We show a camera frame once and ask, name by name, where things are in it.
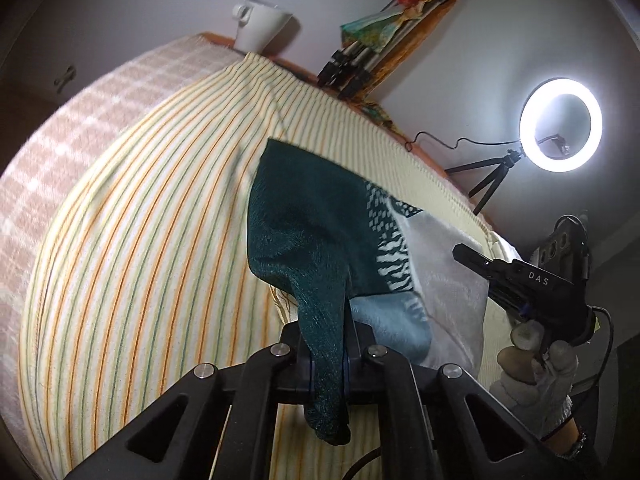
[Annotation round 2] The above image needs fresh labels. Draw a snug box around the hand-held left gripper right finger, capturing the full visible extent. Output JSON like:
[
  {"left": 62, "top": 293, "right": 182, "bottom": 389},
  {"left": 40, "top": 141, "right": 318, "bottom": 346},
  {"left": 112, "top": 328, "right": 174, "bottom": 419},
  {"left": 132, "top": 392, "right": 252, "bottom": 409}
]
[{"left": 342, "top": 310, "right": 588, "bottom": 480}]

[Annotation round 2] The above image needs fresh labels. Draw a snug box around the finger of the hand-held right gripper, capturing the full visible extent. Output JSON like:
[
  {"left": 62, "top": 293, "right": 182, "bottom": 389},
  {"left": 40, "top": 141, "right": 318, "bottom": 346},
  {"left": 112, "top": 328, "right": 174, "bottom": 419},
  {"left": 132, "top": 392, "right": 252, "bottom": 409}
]
[{"left": 452, "top": 244, "right": 493, "bottom": 281}]

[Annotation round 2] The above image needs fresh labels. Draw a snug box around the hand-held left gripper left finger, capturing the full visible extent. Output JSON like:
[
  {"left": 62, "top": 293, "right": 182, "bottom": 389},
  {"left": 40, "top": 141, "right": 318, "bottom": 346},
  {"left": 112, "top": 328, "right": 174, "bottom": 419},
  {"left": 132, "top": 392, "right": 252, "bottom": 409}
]
[{"left": 62, "top": 321, "right": 321, "bottom": 480}]

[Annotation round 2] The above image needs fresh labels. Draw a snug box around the white and green patterned top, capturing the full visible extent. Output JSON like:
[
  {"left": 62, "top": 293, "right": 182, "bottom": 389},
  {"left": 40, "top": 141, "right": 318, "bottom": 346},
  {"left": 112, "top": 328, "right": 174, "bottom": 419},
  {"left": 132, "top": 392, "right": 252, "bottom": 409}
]
[{"left": 247, "top": 139, "right": 493, "bottom": 447}]

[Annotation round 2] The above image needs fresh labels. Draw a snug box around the person's right forearm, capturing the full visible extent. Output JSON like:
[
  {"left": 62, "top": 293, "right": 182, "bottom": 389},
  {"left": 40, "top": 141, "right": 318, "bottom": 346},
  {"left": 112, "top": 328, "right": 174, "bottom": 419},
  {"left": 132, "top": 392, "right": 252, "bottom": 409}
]
[{"left": 540, "top": 422, "right": 601, "bottom": 467}]

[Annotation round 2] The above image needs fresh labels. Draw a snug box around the person's right hand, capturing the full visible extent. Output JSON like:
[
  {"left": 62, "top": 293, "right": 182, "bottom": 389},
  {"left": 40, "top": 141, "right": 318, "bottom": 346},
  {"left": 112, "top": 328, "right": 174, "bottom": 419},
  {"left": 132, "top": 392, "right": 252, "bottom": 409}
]
[{"left": 490, "top": 322, "right": 581, "bottom": 441}]

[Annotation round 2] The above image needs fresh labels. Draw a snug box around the black mini tripod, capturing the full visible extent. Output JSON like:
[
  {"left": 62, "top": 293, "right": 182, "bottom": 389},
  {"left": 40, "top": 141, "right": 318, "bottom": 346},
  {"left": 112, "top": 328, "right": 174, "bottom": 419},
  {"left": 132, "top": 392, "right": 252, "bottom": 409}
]
[{"left": 445, "top": 149, "right": 521, "bottom": 216}]

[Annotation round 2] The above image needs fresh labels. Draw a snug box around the yellow striped bedsheet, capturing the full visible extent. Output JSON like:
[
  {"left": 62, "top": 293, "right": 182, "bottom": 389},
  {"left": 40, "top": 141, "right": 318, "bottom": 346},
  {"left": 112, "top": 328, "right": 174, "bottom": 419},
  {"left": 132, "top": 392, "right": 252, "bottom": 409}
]
[{"left": 20, "top": 50, "right": 506, "bottom": 480}]

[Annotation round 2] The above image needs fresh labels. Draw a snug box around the white cup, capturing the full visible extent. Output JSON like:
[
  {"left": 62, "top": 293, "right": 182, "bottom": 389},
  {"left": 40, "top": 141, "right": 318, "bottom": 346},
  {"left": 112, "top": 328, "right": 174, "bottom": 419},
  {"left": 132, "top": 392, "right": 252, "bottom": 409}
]
[{"left": 232, "top": 0, "right": 293, "bottom": 53}]

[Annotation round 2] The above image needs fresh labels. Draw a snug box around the beige checked blanket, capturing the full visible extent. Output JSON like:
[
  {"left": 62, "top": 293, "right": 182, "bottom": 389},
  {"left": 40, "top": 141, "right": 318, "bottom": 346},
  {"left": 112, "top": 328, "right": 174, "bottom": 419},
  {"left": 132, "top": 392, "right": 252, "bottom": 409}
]
[{"left": 0, "top": 32, "right": 246, "bottom": 441}]

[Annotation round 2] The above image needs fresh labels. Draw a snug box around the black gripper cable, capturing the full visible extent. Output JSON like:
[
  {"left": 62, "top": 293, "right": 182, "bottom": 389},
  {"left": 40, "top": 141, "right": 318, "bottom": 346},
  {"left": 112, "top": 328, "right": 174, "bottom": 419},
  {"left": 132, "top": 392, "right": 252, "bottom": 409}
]
[{"left": 570, "top": 305, "right": 615, "bottom": 396}]

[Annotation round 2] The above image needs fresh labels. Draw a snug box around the black ring light cable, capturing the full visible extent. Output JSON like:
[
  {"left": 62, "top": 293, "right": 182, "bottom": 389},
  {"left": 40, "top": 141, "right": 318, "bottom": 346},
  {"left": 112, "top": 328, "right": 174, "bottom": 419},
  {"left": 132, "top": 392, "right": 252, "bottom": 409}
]
[{"left": 405, "top": 131, "right": 521, "bottom": 153}]

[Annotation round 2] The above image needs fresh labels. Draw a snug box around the white ring light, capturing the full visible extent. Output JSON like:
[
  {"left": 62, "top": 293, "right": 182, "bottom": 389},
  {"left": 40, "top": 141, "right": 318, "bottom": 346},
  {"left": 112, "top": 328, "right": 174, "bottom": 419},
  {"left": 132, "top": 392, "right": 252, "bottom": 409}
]
[{"left": 519, "top": 77, "right": 603, "bottom": 173}]

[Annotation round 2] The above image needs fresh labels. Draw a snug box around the cabinet door handle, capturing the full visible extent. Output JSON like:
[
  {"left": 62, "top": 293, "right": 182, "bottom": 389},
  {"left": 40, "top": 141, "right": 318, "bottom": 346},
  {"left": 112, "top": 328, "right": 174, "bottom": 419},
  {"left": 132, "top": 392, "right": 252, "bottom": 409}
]
[{"left": 54, "top": 66, "right": 77, "bottom": 93}]

